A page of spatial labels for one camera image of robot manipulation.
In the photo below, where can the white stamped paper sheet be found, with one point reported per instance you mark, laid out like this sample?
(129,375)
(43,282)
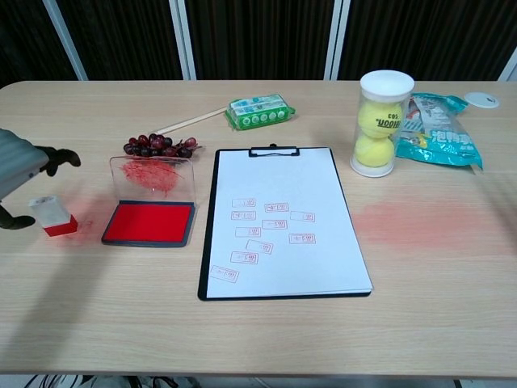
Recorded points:
(282,178)

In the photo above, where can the red ink pad case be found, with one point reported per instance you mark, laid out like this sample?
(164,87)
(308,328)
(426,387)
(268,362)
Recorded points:
(149,224)

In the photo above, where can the yellow tennis ball with print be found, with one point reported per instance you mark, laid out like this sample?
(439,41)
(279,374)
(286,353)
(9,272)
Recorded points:
(375,115)

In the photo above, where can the dark red grape bunch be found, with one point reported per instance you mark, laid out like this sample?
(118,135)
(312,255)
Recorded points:
(157,146)

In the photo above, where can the thin wooden stick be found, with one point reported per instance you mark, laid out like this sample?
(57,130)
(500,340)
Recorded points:
(190,120)

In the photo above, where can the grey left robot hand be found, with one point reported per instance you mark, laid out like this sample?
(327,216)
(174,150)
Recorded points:
(18,161)

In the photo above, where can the black clipboard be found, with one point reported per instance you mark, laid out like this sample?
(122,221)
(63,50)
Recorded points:
(204,262)

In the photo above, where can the red rubber stamp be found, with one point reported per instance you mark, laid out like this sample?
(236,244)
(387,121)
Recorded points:
(52,216)

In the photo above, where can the green tissue pack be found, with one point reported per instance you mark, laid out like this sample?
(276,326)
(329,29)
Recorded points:
(258,111)

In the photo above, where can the plain yellow tennis ball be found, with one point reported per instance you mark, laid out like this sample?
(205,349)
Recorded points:
(373,150)

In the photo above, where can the teal snack bag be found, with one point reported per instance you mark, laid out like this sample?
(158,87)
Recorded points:
(444,137)

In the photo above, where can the white round table cap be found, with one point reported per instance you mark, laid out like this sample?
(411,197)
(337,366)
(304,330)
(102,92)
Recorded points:
(480,99)

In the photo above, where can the clear tennis ball tube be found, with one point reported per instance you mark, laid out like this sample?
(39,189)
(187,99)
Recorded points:
(385,85)

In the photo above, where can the white partition post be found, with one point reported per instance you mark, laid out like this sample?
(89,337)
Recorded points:
(183,40)
(509,68)
(337,40)
(64,40)

